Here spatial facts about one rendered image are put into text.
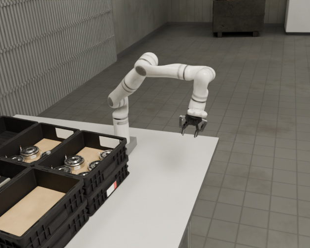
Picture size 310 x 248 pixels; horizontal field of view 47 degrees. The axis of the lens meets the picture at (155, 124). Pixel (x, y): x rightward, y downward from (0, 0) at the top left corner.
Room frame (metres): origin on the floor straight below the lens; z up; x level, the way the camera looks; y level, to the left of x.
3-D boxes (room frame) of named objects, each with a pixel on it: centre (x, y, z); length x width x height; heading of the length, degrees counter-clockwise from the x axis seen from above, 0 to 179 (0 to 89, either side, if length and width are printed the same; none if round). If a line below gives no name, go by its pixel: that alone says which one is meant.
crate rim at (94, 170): (1.57, 0.37, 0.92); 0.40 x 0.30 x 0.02; 154
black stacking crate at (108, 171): (1.57, 0.37, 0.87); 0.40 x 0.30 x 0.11; 154
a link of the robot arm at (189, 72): (1.55, -0.21, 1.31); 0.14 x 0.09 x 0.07; 57
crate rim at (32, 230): (1.21, 0.54, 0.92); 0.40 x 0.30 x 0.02; 154
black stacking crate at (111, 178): (1.57, 0.37, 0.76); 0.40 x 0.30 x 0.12; 154
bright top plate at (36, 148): (1.73, 0.70, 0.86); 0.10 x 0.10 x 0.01
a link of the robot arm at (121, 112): (1.96, 0.20, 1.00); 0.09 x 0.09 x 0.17; 37
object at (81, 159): (1.60, 0.43, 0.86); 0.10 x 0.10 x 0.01
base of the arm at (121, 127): (1.96, 0.21, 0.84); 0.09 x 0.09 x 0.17; 73
